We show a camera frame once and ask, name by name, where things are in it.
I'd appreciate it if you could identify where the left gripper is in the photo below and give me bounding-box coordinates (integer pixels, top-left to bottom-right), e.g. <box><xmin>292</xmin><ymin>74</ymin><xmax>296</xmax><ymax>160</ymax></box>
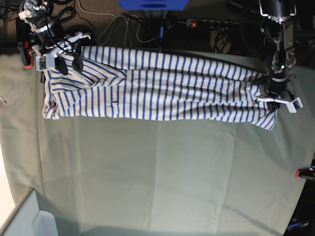
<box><xmin>253</xmin><ymin>86</ymin><xmax>303</xmax><ymax>114</ymax></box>

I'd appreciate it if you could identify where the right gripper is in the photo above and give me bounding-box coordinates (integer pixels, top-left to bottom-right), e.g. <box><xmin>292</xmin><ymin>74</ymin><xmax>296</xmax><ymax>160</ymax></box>
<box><xmin>31</xmin><ymin>32</ymin><xmax>91</xmax><ymax>75</ymax></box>

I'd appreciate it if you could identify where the blue white striped t-shirt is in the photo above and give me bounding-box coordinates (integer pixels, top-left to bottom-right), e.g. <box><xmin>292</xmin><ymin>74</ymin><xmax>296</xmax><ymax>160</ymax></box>
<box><xmin>42</xmin><ymin>46</ymin><xmax>277</xmax><ymax>130</ymax></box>

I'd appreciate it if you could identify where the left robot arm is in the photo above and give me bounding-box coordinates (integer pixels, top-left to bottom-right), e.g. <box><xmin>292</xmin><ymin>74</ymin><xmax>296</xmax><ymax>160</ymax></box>
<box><xmin>252</xmin><ymin>0</ymin><xmax>303</xmax><ymax>114</ymax></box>

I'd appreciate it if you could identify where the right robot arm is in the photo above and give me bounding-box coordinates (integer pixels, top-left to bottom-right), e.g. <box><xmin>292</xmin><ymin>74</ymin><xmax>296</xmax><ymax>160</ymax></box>
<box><xmin>19</xmin><ymin>0</ymin><xmax>91</xmax><ymax>75</ymax></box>

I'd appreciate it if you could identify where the black round stool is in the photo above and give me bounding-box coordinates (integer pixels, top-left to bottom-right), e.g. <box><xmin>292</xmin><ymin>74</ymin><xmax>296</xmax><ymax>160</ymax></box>
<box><xmin>65</xmin><ymin>25</ymin><xmax>96</xmax><ymax>46</ymax></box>

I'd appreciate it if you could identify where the red black left clamp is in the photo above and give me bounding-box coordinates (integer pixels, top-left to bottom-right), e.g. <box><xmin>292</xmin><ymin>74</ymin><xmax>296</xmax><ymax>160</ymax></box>
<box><xmin>17</xmin><ymin>41</ymin><xmax>33</xmax><ymax>69</ymax></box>

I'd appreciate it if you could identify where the red black clamp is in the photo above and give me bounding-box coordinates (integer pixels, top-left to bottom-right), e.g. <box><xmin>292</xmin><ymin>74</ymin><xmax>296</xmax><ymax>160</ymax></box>
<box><xmin>295</xmin><ymin>166</ymin><xmax>315</xmax><ymax>181</ymax></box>
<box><xmin>17</xmin><ymin>41</ymin><xmax>33</xmax><ymax>69</ymax></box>

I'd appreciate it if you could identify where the red black right clamp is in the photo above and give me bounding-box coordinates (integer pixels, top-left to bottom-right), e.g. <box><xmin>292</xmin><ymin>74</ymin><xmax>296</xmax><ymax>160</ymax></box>
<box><xmin>295</xmin><ymin>166</ymin><xmax>315</xmax><ymax>181</ymax></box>

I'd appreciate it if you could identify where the green table cloth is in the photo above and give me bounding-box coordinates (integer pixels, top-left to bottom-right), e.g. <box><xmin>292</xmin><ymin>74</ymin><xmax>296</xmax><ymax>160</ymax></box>
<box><xmin>0</xmin><ymin>55</ymin><xmax>315</xmax><ymax>236</ymax></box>

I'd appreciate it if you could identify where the white power strip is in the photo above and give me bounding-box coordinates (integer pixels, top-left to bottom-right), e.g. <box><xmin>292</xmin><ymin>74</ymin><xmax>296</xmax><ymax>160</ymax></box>
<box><xmin>185</xmin><ymin>19</ymin><xmax>240</xmax><ymax>31</ymax></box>

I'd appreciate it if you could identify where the white plastic bin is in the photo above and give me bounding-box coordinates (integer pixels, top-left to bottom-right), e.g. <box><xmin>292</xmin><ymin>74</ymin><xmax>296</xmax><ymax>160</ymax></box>
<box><xmin>0</xmin><ymin>187</ymin><xmax>59</xmax><ymax>236</ymax></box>

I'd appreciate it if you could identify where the white looped cable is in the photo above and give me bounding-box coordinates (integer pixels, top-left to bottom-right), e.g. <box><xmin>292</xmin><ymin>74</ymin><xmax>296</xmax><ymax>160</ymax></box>
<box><xmin>97</xmin><ymin>0</ymin><xmax>162</xmax><ymax>48</ymax></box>

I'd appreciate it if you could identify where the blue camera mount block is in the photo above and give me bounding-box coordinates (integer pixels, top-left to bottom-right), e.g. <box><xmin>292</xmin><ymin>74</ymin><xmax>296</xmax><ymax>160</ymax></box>
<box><xmin>119</xmin><ymin>0</ymin><xmax>188</xmax><ymax>11</ymax></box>

